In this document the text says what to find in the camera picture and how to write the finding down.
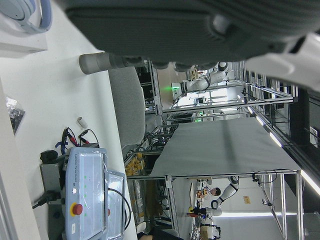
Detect person in black shirt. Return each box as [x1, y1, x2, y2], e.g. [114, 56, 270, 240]
[136, 222, 185, 240]

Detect black pendant cable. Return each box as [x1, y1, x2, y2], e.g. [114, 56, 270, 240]
[107, 187, 133, 237]

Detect white cardboard box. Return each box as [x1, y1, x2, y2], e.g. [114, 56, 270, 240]
[0, 14, 49, 60]

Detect black power cord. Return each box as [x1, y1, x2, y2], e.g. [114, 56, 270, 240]
[31, 190, 63, 210]

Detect grey bottle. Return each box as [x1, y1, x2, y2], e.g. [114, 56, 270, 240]
[78, 51, 128, 75]

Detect grey-blue teach pendant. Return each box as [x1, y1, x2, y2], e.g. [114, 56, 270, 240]
[104, 169, 127, 237]
[64, 147, 110, 240]

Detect person in white coat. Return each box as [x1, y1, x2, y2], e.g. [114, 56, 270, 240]
[202, 186, 223, 202]

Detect bag of black screws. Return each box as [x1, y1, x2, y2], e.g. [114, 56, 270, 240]
[5, 96, 26, 136]

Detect blue-grey headphones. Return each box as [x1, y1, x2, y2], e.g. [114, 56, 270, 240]
[0, 0, 53, 35]

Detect grey office chair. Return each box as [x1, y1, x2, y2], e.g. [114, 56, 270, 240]
[108, 65, 147, 148]

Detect grey metal bracket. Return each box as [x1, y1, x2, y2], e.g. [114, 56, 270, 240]
[39, 162, 67, 206]

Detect crate of yellow objects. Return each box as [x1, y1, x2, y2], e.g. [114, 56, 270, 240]
[124, 152, 146, 176]

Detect white humanoid robot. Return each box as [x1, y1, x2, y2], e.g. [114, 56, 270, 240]
[192, 176, 240, 218]

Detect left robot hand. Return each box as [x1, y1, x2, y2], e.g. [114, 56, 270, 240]
[51, 0, 320, 92]

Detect ceiling light strip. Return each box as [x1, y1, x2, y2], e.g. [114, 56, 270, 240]
[246, 106, 284, 149]
[299, 169, 320, 196]

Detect black power adapter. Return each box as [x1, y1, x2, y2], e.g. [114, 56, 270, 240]
[40, 149, 59, 165]

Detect grey fabric canopy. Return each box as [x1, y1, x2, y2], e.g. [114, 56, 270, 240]
[149, 116, 302, 179]

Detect aluminium profile frame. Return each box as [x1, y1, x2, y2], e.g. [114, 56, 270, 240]
[149, 59, 300, 116]
[127, 169, 307, 240]

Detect black alligator clip lead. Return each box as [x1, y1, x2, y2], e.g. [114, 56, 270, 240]
[78, 128, 101, 149]

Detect red alligator clip lead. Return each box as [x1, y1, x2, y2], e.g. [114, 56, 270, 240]
[62, 126, 79, 148]

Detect small white cylinder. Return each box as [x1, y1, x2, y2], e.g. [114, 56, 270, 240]
[76, 116, 89, 130]

